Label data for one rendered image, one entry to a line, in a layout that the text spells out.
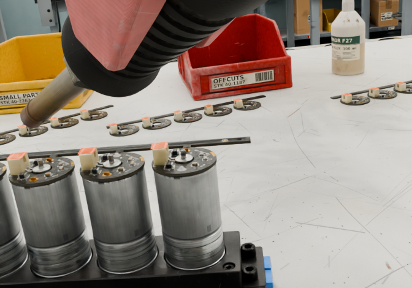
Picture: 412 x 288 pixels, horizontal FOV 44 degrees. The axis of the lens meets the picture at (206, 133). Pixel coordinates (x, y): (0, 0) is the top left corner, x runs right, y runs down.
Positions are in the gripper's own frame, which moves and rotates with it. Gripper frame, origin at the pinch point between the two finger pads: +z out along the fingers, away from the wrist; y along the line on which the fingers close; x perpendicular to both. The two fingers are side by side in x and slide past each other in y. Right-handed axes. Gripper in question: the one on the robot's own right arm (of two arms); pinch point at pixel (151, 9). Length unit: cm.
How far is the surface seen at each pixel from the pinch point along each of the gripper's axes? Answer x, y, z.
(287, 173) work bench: -2.5, -16.1, 15.9
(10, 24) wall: -363, -171, 256
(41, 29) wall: -345, -191, 254
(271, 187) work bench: -2.1, -14.0, 15.6
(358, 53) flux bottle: -11.4, -38.8, 18.2
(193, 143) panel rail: -2.4, -5.9, 8.7
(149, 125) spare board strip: -15.6, -16.4, 22.9
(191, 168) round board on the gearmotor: -0.8, -4.2, 7.8
